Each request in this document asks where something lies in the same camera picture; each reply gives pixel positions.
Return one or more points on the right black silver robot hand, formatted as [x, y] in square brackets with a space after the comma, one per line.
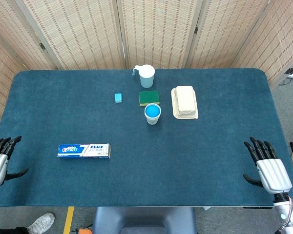
[273, 174]

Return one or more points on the blue white toothpaste box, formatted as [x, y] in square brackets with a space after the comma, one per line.
[84, 151]

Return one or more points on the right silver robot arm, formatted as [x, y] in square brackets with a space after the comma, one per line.
[290, 214]

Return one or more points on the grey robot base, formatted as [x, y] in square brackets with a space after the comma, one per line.
[144, 221]

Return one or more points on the small blue white block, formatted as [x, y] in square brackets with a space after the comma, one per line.
[118, 98]

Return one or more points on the orange object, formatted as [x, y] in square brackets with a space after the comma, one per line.
[85, 231]

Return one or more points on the beige takeout food container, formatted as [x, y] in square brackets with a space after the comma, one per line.
[184, 101]

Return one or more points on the dark metal screen hinge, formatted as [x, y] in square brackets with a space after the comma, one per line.
[196, 30]
[42, 46]

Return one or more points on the dark blue table mat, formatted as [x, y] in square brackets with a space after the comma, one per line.
[141, 170]

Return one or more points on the floral white paper cup stack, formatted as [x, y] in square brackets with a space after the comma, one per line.
[152, 120]

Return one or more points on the green yellow scrubbing sponge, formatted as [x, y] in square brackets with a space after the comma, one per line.
[148, 97]

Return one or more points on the light blue plastic mug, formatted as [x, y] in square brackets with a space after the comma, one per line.
[146, 76]

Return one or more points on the woven bamboo folding screen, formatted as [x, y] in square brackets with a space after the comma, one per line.
[158, 31]

